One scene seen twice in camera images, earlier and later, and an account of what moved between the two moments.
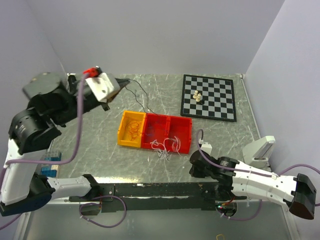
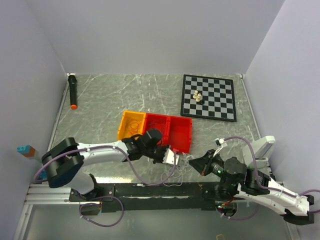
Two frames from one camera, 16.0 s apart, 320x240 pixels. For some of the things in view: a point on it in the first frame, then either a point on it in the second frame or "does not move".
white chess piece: (195, 94) does not move
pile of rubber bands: (169, 147) -> (174, 175)
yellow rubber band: (220, 234) does not move
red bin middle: (155, 130) does not move
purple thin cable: (137, 100) -> (154, 122)
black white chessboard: (218, 94) does not move
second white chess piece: (198, 97) does not move
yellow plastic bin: (131, 129) does not move
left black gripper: (122, 82) -> (160, 160)
